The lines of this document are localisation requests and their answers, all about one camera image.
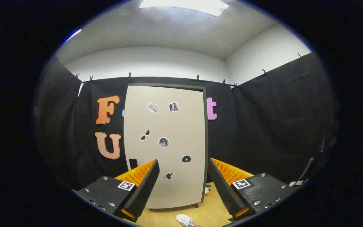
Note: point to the small white orange object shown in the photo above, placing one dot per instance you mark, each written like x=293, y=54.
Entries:
x=207, y=190

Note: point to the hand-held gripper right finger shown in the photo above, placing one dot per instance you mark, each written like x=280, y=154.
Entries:
x=222, y=189

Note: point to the beige shoe cabinet door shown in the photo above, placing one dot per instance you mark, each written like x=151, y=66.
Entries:
x=169, y=126

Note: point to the white striped shoe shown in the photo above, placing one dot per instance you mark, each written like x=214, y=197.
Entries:
x=184, y=219

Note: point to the ceiling light panel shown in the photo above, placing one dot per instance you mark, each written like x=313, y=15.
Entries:
x=184, y=4
x=74, y=33

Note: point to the white flat surface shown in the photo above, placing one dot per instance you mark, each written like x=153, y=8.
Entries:
x=296, y=183

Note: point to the dark grey shoe cabinet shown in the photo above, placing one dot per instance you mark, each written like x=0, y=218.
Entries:
x=206, y=142

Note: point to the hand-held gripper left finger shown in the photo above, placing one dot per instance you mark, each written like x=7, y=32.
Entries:
x=145, y=189

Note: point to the black backdrop cloth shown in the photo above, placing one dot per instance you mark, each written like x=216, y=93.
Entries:
x=263, y=126

